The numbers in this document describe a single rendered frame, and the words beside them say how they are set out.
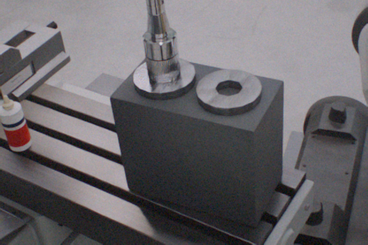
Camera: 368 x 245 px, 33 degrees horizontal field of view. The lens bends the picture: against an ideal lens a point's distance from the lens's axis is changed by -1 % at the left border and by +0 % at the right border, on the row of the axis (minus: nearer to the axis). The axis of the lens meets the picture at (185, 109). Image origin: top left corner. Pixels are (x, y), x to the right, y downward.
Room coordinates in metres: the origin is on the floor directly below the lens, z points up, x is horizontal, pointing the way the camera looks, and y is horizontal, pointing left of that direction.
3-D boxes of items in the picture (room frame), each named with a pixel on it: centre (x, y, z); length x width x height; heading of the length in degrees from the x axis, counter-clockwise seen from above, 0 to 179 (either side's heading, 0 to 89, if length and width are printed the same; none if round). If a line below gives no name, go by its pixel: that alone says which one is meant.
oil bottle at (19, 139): (0.84, 0.30, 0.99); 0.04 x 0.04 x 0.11
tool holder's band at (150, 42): (0.73, 0.02, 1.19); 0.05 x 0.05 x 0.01
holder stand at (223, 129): (0.70, -0.02, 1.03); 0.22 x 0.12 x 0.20; 60
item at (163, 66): (0.73, 0.02, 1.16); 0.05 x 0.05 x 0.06
